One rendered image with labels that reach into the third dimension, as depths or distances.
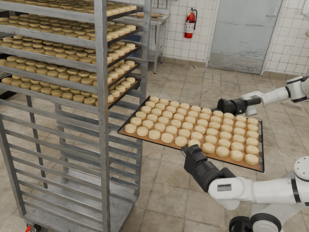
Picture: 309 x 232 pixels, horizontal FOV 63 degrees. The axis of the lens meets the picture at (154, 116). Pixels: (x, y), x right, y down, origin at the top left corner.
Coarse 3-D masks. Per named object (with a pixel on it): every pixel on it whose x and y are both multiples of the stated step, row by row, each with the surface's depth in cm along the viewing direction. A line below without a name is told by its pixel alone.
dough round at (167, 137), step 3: (162, 135) 106; (165, 135) 106; (168, 135) 106; (171, 135) 106; (162, 138) 105; (165, 138) 104; (168, 138) 104; (171, 138) 104; (165, 141) 104; (168, 141) 104; (171, 141) 105
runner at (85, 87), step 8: (8, 72) 112; (16, 72) 111; (24, 72) 109; (32, 72) 108; (40, 80) 108; (48, 80) 106; (56, 80) 105; (64, 80) 104; (80, 88) 103; (88, 88) 101; (96, 88) 100
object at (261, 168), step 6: (144, 102) 134; (138, 108) 127; (132, 114) 121; (126, 120) 116; (258, 126) 122; (120, 132) 109; (258, 132) 118; (138, 138) 106; (258, 138) 113; (258, 144) 109; (180, 150) 101; (228, 162) 96; (264, 168) 93
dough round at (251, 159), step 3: (246, 156) 98; (249, 156) 98; (252, 156) 98; (255, 156) 98; (246, 159) 97; (249, 159) 96; (252, 159) 96; (255, 159) 96; (258, 159) 97; (246, 162) 97; (249, 162) 96; (252, 162) 95; (255, 162) 95
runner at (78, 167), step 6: (12, 144) 136; (18, 150) 136; (24, 150) 134; (30, 150) 133; (36, 156) 133; (42, 156) 131; (48, 156) 130; (60, 162) 129; (66, 162) 127; (78, 168) 126; (84, 168) 125; (96, 174) 124
